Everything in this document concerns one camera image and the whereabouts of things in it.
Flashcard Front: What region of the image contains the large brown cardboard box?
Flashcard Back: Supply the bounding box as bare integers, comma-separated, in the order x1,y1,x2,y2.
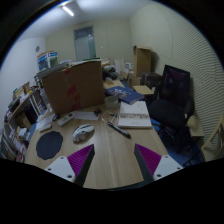
42,61,105,114

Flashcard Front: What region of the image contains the ceiling light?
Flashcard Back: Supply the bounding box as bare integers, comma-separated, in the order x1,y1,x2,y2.
62,5,74,17

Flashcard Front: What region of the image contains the dark round mouse pad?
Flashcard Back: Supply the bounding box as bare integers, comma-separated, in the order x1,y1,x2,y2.
36,131,63,160

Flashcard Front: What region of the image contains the white book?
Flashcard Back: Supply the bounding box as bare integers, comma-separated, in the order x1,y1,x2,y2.
118,101,152,128

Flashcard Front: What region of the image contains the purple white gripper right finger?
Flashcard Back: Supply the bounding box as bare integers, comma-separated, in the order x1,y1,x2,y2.
134,144,182,185

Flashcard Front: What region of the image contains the white remote control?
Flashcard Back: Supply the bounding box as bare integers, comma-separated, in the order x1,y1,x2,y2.
57,113,74,127

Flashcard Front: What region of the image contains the grey door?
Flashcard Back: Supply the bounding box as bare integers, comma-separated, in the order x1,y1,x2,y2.
74,26,96,61

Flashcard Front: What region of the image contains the wooden chair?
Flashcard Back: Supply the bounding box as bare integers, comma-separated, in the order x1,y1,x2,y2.
201,113,224,162

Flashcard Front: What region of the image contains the dark blue book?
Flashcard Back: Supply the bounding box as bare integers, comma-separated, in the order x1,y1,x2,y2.
105,86,144,104

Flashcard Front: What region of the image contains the white paper sheet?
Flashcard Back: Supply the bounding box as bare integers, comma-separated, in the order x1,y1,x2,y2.
73,111,98,120

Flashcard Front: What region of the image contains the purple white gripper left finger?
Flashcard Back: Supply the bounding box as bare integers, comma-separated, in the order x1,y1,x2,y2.
46,144,95,186

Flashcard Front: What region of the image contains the white grey computer mouse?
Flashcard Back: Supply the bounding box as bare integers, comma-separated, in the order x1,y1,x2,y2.
72,124,95,143

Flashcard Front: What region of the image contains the small white device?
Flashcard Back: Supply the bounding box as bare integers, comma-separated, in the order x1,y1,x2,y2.
39,123,52,133

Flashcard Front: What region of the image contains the wooden shelf with items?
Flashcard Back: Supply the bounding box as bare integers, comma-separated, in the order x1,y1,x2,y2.
0,88,44,163

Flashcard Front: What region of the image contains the black marker pen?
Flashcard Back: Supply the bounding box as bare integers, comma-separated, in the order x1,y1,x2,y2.
107,122,131,139

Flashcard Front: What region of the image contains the blue white printed box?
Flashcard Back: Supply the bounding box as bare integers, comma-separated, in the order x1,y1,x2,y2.
37,51,58,71

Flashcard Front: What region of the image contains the tall cardboard box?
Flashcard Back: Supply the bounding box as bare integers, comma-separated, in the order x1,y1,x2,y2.
133,46,152,77

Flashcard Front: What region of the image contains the clear plastic cup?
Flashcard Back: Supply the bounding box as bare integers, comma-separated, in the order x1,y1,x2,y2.
105,96,118,109

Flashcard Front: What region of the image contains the black office chair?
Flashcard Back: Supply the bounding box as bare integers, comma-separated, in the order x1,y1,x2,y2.
147,64,196,148

